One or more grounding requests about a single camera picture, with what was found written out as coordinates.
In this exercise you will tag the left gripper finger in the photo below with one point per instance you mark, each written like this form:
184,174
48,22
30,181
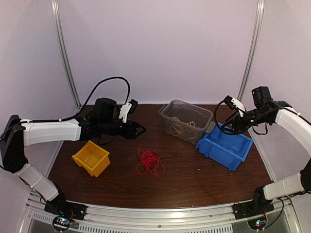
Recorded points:
138,126
139,131

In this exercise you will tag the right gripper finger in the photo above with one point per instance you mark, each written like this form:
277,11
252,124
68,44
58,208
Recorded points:
229,131
230,121

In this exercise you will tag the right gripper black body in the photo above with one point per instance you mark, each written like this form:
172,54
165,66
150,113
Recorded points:
243,126

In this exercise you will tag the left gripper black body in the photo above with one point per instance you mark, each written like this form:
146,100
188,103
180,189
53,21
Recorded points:
129,133

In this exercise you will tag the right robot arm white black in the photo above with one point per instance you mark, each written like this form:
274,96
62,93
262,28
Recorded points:
269,111

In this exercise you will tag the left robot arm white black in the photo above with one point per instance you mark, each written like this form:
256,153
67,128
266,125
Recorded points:
20,133

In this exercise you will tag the blue plastic bin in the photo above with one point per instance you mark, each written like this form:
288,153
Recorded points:
227,150

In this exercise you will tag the yellow plastic bin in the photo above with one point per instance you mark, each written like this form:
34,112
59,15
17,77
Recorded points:
92,158

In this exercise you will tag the clear grey plastic container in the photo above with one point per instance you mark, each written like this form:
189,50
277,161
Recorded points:
186,121

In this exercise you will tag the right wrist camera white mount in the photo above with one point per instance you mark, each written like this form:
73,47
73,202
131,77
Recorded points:
235,104

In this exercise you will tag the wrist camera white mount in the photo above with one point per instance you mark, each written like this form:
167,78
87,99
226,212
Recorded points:
127,109
235,104

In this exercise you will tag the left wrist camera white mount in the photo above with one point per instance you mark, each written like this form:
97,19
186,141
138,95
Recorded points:
127,109

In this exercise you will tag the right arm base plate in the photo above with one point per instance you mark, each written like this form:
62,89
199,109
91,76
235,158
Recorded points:
250,209

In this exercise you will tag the aluminium front rail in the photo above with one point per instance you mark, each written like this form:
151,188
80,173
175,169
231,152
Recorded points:
208,219

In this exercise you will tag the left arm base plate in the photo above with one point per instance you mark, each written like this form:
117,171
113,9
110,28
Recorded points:
67,209

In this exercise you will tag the right aluminium corner post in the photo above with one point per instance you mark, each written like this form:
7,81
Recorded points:
259,15

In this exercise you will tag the aluminium corner post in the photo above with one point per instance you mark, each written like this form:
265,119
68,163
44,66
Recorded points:
259,15
63,52

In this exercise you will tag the left aluminium corner post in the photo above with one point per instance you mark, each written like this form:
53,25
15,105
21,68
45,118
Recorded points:
63,52

